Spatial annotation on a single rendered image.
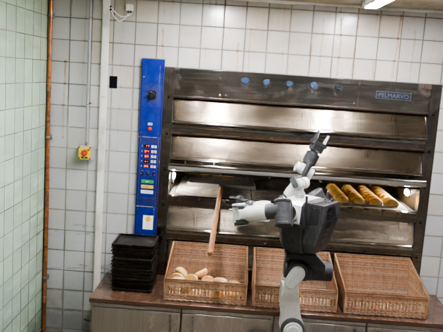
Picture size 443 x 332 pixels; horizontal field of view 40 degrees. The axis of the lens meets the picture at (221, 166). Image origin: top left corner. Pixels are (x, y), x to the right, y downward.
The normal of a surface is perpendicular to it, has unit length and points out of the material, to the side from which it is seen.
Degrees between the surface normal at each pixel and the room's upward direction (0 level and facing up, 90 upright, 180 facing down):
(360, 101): 92
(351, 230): 71
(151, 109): 90
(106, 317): 90
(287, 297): 114
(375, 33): 90
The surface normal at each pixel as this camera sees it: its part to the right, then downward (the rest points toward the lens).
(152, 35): -0.03, 0.15
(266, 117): 0.00, -0.19
